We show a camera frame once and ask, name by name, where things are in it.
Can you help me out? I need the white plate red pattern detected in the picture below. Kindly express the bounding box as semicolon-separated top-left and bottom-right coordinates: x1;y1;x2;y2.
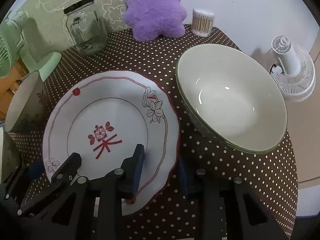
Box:
42;70;180;216

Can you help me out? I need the floral bowl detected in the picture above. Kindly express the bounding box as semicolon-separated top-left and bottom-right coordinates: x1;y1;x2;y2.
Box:
4;70;48;133

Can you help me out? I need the large green-rim bowl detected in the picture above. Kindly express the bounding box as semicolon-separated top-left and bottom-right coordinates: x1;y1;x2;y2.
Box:
176;44;287;154

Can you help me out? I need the brown polka-dot tablecloth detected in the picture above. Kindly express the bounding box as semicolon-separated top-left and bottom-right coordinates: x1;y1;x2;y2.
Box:
9;26;298;239

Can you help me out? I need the wooden chair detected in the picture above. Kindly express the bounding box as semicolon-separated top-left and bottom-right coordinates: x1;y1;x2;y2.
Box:
0;59;29;120

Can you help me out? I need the glass jar black lid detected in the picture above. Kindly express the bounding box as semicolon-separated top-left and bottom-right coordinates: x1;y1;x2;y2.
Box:
63;0;108;56

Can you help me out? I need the white floor fan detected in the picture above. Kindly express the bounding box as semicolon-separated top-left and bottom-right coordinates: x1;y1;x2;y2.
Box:
270;35;316;102

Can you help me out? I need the purple plush toy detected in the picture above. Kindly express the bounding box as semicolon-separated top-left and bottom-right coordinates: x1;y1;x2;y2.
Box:
124;0;187;42

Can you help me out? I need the cotton swab container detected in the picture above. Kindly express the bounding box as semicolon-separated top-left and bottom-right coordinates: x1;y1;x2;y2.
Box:
191;9;215;37

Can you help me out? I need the green desk fan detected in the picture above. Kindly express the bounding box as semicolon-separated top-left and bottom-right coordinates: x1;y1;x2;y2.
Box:
1;12;62;81

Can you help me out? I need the green patterned wall mat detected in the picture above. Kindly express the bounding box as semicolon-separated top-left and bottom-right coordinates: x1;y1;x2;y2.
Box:
7;0;128;60

